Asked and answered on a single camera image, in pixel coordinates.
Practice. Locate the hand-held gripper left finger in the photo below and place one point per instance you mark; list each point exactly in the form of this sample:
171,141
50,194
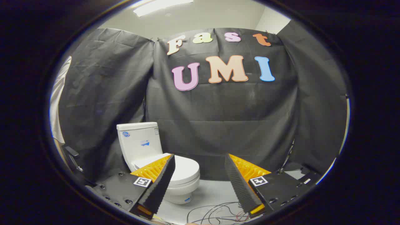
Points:
159,187

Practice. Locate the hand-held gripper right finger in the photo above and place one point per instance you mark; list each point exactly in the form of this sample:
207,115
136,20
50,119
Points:
240,187

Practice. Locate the white toilet lid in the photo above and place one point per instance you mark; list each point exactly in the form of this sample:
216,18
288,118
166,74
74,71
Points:
184,168

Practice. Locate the white ceramic toilet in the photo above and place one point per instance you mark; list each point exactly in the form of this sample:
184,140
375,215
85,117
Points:
137,143

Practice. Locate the black backdrop cloth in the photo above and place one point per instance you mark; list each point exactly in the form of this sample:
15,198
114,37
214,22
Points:
218,118

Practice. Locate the black box white label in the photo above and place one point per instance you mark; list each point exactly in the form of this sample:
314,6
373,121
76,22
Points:
314,176

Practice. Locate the black stand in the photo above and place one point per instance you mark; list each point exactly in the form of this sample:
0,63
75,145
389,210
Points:
71,156

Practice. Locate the white curtain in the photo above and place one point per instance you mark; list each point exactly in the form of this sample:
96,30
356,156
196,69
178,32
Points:
59,103

